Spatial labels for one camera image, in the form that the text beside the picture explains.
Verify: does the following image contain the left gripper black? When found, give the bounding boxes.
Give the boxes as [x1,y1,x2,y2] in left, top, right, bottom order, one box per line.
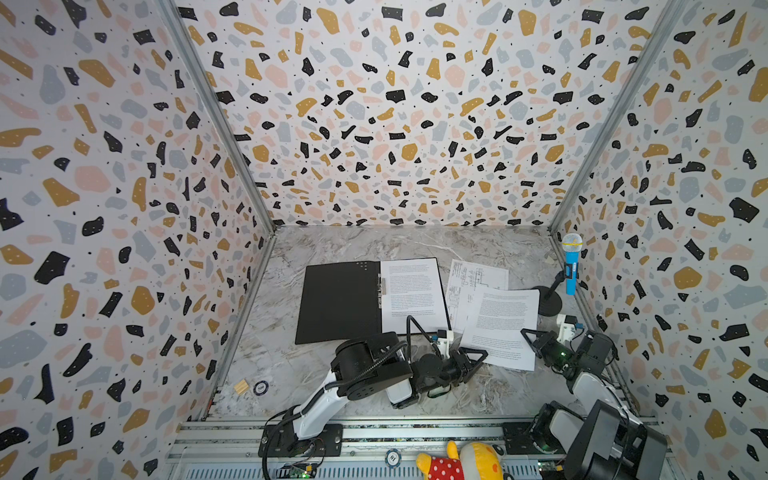
[413,349,485,397]

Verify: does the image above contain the orange folder black inside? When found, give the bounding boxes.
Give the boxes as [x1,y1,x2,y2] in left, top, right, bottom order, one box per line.
[295,257,452,346]

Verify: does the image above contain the printed paper sheet top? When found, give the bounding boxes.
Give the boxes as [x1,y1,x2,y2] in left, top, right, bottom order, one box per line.
[380,257,450,335]

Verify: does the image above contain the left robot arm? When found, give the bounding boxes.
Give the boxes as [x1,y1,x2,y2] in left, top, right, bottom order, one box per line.
[258,332,488,458]

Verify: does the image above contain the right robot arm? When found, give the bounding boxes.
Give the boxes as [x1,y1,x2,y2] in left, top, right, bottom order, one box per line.
[521,329,668,479]

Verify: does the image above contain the printed paper sheet bottom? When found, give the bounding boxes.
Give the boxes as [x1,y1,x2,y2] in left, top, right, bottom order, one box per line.
[460,287,539,371]

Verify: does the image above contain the yellow red plush toy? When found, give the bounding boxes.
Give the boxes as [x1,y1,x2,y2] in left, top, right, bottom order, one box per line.
[416,441,504,480]

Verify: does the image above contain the blue toy microphone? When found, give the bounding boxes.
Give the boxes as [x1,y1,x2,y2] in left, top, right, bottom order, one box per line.
[562,233,584,296]

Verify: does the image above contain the green circuit board left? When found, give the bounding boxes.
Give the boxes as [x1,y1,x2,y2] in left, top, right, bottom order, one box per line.
[277,463,317,479]

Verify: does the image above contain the small wooden block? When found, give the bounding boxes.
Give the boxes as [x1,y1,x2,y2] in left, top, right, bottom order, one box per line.
[234,380,249,395]

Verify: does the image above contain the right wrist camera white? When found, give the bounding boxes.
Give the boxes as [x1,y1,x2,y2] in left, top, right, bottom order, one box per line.
[556,314,583,344]

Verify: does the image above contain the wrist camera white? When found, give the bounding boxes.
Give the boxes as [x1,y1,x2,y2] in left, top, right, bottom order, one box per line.
[435,329,454,359]
[556,314,583,344]

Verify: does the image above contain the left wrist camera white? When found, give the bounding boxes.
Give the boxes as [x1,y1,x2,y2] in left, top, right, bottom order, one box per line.
[435,329,454,359]

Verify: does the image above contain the round badge on rail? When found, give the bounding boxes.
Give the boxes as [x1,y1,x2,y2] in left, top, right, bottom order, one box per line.
[385,449,402,468]

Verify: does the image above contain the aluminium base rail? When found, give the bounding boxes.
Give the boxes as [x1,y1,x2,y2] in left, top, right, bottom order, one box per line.
[163,416,565,479]

